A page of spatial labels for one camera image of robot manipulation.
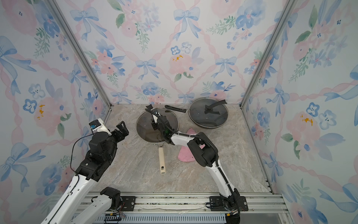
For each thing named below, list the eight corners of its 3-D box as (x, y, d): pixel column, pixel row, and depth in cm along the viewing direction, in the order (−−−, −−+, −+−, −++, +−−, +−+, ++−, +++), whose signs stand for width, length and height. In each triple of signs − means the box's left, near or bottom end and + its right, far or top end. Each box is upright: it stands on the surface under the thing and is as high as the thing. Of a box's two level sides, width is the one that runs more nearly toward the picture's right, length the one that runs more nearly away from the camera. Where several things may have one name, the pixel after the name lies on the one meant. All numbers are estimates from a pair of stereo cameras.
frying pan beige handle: (163, 180, 84) (160, 173, 74) (160, 154, 94) (157, 144, 84) (167, 179, 84) (165, 172, 74) (164, 153, 95) (162, 144, 84)
